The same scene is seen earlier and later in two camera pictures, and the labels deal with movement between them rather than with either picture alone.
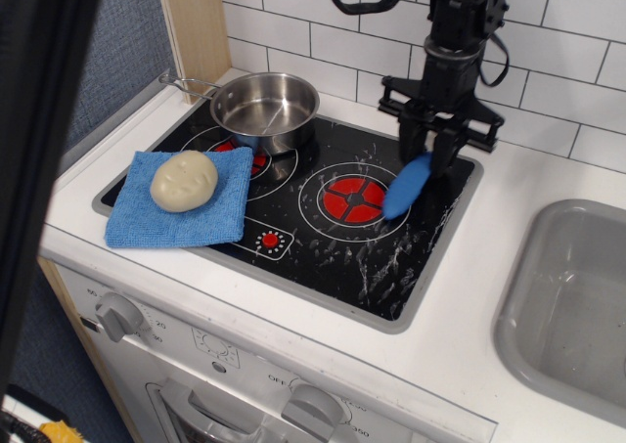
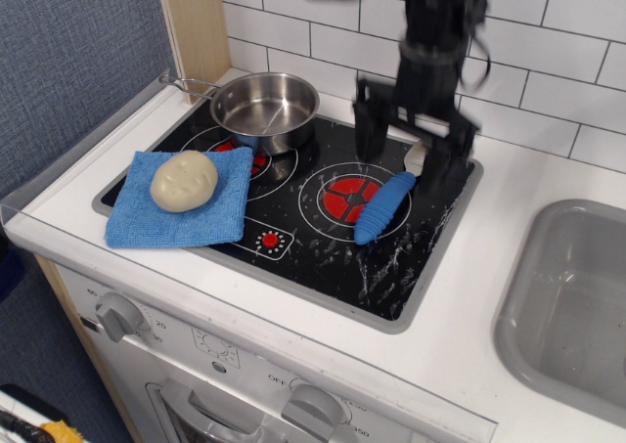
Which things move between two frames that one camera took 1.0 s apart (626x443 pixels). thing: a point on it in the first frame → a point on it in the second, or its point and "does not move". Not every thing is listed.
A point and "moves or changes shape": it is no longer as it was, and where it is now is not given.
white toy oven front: (185, 377) does not move
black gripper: (450, 87) → (421, 103)
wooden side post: (195, 20) does not move
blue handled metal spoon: (407, 185) moves or changes shape
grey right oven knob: (314, 408) does not move
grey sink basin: (560, 311) does not move
